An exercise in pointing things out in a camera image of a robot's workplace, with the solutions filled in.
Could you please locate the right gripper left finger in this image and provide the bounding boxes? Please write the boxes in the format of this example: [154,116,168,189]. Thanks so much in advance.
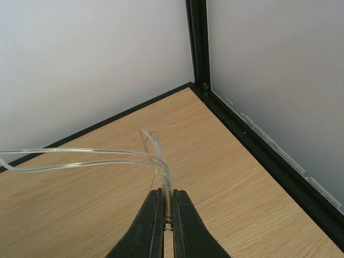
[106,188,164,258]

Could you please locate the clear led light string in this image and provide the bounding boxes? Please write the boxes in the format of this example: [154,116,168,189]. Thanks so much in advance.
[0,128,174,232]

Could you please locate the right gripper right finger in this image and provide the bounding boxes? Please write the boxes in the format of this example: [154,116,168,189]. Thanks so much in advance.
[172,189,230,257]

